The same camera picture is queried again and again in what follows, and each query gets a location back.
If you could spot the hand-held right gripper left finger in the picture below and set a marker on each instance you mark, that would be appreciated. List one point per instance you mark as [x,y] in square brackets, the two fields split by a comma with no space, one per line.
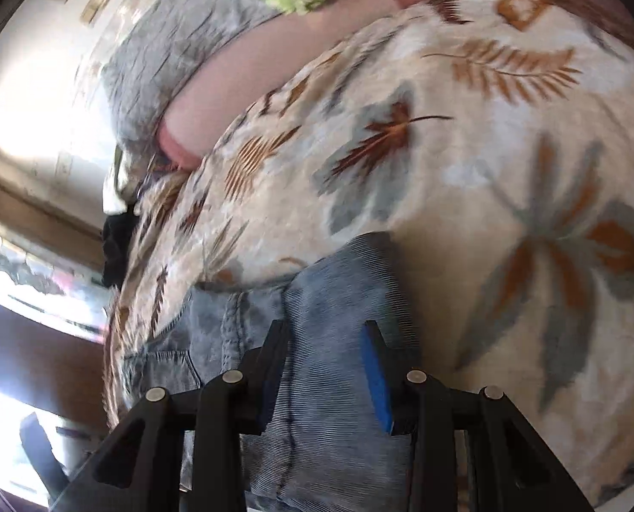
[272,384]

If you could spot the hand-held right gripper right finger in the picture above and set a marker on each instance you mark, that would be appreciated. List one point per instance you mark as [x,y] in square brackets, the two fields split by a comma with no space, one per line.
[375,378]

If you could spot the grey denim pants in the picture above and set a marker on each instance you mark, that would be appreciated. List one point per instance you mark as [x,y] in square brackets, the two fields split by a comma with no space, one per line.
[327,330]

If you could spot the black cloth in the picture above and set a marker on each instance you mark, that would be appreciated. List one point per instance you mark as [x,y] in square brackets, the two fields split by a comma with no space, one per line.
[118,248]

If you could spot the leaf print blanket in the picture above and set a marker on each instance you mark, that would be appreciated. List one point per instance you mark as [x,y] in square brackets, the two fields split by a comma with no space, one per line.
[455,181]

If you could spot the beige cloth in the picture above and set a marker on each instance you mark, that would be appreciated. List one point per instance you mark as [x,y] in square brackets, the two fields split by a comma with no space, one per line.
[122,181]

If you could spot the window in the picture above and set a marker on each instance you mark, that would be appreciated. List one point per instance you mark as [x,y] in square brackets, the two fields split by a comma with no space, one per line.
[34,277]

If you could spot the grey pillow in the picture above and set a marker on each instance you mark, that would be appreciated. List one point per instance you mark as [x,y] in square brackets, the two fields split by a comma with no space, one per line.
[162,58]

